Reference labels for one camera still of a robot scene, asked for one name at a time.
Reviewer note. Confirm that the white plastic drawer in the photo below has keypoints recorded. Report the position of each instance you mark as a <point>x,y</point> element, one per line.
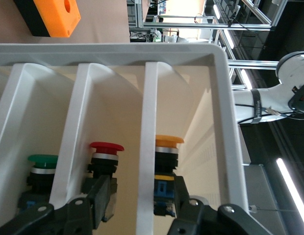
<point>117,50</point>

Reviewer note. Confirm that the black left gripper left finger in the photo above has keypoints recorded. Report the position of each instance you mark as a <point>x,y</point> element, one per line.
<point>68,218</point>

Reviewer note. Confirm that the green mushroom push button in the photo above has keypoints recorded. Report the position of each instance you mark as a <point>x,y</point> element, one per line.
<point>43,159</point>

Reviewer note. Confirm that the aluminium frame beam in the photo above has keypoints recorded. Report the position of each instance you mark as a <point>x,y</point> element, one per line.
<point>191,25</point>
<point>264,14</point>
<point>252,64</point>
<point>139,19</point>

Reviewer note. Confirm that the orange button box black base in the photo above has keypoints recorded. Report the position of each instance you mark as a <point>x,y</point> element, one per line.
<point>56,17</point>

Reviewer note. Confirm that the red mushroom push button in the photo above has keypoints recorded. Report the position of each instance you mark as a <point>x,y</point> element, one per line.
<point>106,147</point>

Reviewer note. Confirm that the ceiling light strip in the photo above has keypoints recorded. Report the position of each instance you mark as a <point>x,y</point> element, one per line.
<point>289,186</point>
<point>217,11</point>
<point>228,39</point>
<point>246,78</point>

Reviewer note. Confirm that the yellow mushroom push button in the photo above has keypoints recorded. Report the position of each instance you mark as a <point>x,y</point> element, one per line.
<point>166,139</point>

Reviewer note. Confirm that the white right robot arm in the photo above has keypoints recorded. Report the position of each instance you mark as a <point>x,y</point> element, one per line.
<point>272,98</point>

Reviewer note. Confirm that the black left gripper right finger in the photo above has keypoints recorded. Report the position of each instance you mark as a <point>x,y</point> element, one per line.
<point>210,222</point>

